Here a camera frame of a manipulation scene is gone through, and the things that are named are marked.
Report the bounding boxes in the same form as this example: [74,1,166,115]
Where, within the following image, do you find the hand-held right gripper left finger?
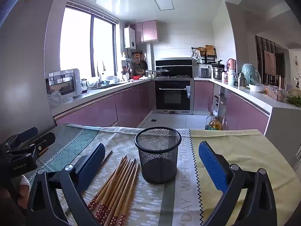
[26,143,106,226]

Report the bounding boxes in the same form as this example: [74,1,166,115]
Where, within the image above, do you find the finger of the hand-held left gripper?
[5,127,39,147]
[7,132,56,162]

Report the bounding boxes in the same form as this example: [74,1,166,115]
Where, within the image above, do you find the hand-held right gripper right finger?
[198,141,278,226]

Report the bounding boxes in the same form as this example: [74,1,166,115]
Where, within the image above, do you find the bundle of wooden chopsticks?
[88,155,140,226]

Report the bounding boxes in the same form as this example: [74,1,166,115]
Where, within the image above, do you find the black mesh utensil holder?
[135,127,182,184]

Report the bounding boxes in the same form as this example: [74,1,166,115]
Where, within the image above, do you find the person's left hand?
[18,175,31,209]

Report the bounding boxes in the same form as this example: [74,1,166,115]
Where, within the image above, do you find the patterned tablecloth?
[24,123,301,226]

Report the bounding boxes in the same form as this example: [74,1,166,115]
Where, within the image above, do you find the clear plastic bag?
[48,91,74,105]

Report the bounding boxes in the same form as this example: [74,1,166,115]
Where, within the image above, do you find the yellow cooking oil bottle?
[208,116,223,131]

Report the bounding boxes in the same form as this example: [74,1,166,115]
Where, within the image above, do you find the clear plastic bottle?
[204,113,215,130]

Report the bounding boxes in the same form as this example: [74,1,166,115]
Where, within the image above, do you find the pink base cabinets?
[194,80,270,134]
[53,79,156,129]

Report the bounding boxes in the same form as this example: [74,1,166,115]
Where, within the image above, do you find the white microwave oven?
[45,68,83,98]

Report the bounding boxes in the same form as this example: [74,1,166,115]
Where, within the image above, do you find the black built-in oven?
[154,80,191,111]

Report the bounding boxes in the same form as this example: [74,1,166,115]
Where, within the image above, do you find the white hanging cloth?
[97,60,107,77]

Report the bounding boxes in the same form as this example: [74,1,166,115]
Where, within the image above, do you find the steel thermos flask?
[237,73,246,89]

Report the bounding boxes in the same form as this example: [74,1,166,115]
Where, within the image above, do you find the white bowl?
[249,83,266,93]

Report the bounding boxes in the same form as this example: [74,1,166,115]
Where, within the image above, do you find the steel stock pot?
[212,63,225,80]

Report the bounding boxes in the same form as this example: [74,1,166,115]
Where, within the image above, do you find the silver rice cooker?
[197,67,211,78]

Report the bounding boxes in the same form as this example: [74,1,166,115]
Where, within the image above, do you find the clear plastic food container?
[267,85,288,102]

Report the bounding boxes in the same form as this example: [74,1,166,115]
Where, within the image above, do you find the kitchen window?
[60,1,119,78]

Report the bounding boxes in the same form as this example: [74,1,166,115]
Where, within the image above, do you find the teal appliance under plastic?
[241,63,261,86]

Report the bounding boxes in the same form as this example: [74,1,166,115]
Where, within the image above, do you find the black wok with lid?
[156,67,170,78]

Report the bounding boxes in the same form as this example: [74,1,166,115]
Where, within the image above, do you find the green leafy vegetables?
[287,88,301,107]

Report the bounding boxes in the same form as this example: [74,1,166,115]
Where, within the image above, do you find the hanging pans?
[131,49,148,74]

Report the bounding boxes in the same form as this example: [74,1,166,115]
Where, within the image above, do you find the black range hood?
[155,58,193,73]

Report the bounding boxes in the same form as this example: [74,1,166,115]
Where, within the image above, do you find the white water heater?
[124,27,136,50]

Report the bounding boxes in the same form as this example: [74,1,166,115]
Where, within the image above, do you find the ceiling light panel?
[152,0,175,11]

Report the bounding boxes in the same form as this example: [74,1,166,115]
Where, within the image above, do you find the black wall rack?
[191,45,217,64]

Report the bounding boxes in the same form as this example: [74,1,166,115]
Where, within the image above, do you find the framed wall picture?
[263,50,276,74]

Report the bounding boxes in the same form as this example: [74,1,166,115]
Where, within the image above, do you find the pink wall cabinet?
[130,20,158,43]

